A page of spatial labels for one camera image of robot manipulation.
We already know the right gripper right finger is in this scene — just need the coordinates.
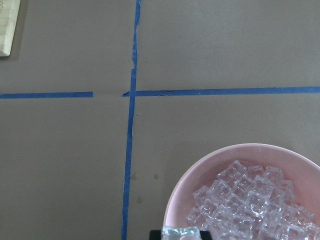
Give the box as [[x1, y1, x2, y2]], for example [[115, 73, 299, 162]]
[[200, 230, 212, 240]]

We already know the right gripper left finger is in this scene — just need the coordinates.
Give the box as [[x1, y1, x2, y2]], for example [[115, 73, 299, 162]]
[[149, 230, 162, 240]]

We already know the single clear ice cube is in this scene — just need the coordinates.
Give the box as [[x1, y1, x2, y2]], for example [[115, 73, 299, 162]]
[[161, 226, 202, 240]]

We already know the pile of ice cubes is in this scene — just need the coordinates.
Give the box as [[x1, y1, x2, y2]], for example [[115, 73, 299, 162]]
[[186, 161, 320, 240]]

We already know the pink bowl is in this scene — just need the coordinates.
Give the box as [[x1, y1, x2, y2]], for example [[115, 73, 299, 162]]
[[163, 143, 320, 228]]

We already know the bamboo cutting board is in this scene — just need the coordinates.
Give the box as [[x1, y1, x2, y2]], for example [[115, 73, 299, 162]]
[[0, 0, 21, 57]]

